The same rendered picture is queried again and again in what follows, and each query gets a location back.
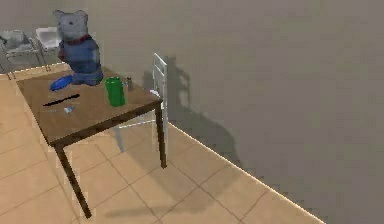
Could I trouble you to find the brown wooden table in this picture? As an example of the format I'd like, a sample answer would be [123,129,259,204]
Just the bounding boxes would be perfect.
[15,65,168,220]

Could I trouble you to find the blue plate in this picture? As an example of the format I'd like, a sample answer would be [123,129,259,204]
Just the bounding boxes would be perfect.
[49,74,74,92]

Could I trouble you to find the green cup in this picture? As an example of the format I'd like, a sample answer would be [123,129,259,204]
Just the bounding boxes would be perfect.
[104,76,127,108]

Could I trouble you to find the white chair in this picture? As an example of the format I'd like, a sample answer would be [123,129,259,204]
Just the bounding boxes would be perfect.
[113,52,170,161]
[34,26,64,72]

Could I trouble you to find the grey chair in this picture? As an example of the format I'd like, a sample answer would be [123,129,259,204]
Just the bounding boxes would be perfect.
[0,29,43,74]

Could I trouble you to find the grey teddy bear blue clothes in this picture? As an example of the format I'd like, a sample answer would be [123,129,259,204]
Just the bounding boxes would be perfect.
[52,9,105,87]

